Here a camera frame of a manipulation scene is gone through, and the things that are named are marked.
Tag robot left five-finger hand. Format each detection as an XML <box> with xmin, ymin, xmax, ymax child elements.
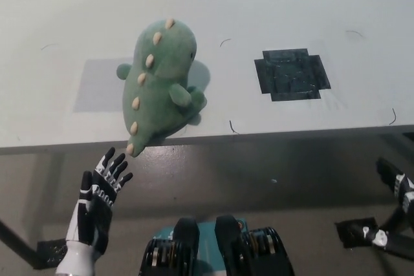
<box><xmin>55</xmin><ymin>146</ymin><xmax>134</xmax><ymax>276</ymax></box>

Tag robot right five-finger hand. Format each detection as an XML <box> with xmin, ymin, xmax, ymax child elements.
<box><xmin>362</xmin><ymin>156</ymin><xmax>414</xmax><ymax>258</ymax></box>

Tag green plush dinosaur toy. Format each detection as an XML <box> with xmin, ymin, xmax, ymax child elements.
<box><xmin>116</xmin><ymin>17</ymin><xmax>208</xmax><ymax>159</ymax></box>

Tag black table leg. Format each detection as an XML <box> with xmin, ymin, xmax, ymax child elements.
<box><xmin>0</xmin><ymin>217</ymin><xmax>43</xmax><ymax>269</ymax></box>
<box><xmin>380</xmin><ymin>206</ymin><xmax>402</xmax><ymax>231</ymax></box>

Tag grey tape square patch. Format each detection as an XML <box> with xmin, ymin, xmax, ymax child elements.
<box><xmin>72</xmin><ymin>59</ymin><xmax>134</xmax><ymax>114</ymax></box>

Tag robot torso black teal blocks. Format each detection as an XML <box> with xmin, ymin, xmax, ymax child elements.
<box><xmin>138</xmin><ymin>214</ymin><xmax>296</xmax><ymax>276</ymax></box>

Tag black tape square patch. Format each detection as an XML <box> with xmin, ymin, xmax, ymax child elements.
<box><xmin>254</xmin><ymin>48</ymin><xmax>332</xmax><ymax>103</ymax></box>

